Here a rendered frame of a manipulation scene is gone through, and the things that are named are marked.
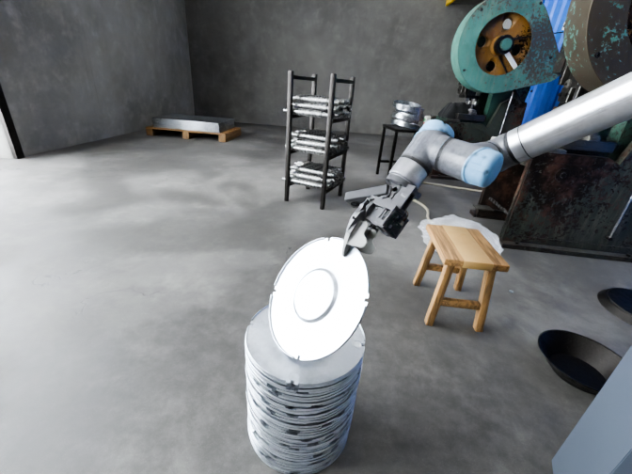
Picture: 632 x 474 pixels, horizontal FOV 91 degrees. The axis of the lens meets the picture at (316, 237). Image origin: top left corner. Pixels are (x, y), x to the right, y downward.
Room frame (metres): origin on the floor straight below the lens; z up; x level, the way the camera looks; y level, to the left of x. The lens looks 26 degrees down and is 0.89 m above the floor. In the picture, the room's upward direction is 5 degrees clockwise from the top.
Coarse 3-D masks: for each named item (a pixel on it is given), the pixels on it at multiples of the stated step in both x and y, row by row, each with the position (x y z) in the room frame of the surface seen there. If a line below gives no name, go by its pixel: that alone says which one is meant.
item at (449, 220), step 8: (448, 216) 1.94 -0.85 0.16; (456, 216) 1.93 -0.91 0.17; (424, 224) 1.87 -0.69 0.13; (432, 224) 1.81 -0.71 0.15; (440, 224) 1.78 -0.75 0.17; (448, 224) 1.78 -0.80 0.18; (456, 224) 1.77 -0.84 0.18; (464, 224) 1.76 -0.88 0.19; (472, 224) 1.77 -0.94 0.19; (480, 224) 1.84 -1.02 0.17; (424, 232) 1.78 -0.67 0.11; (488, 232) 1.73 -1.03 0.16; (424, 240) 1.77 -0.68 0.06; (488, 240) 1.63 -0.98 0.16; (496, 240) 1.71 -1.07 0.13; (496, 248) 1.60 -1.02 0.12
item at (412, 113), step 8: (400, 104) 3.31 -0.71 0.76; (408, 104) 3.54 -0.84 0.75; (416, 104) 3.50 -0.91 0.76; (400, 112) 3.37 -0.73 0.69; (408, 112) 3.57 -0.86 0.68; (416, 112) 3.31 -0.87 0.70; (392, 120) 3.50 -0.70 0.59; (400, 120) 3.41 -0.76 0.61; (408, 120) 3.30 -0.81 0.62; (416, 120) 3.33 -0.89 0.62; (384, 128) 3.56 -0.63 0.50; (392, 128) 3.28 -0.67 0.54; (400, 128) 3.30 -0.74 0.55; (408, 128) 3.36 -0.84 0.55; (416, 128) 3.39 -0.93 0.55; (384, 136) 3.56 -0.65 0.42; (392, 144) 3.23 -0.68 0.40; (392, 152) 3.21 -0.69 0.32; (384, 160) 3.58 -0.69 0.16; (392, 160) 3.21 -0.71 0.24; (376, 168) 3.57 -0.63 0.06
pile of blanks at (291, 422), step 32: (256, 384) 0.48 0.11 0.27; (288, 384) 0.45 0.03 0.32; (352, 384) 0.50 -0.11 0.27; (256, 416) 0.49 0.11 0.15; (288, 416) 0.44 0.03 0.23; (320, 416) 0.45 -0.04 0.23; (352, 416) 0.55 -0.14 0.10; (256, 448) 0.48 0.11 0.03; (288, 448) 0.44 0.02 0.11; (320, 448) 0.45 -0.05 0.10
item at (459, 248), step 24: (432, 240) 1.24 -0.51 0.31; (456, 240) 1.21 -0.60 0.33; (480, 240) 1.24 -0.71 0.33; (432, 264) 1.34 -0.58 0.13; (456, 264) 1.04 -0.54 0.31; (480, 264) 1.03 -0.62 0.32; (504, 264) 1.03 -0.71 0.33; (456, 288) 1.33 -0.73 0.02; (432, 312) 1.05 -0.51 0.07; (480, 312) 1.04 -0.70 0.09
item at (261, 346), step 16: (256, 320) 0.62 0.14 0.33; (256, 336) 0.57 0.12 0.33; (272, 336) 0.57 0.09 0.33; (352, 336) 0.59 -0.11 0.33; (256, 352) 0.52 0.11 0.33; (272, 352) 0.52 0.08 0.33; (336, 352) 0.54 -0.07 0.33; (352, 352) 0.54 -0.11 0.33; (272, 368) 0.48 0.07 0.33; (288, 368) 0.48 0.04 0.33; (304, 368) 0.48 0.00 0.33; (320, 368) 0.49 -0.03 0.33; (336, 368) 0.49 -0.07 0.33; (352, 368) 0.49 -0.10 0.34; (304, 384) 0.44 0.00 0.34; (320, 384) 0.45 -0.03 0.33
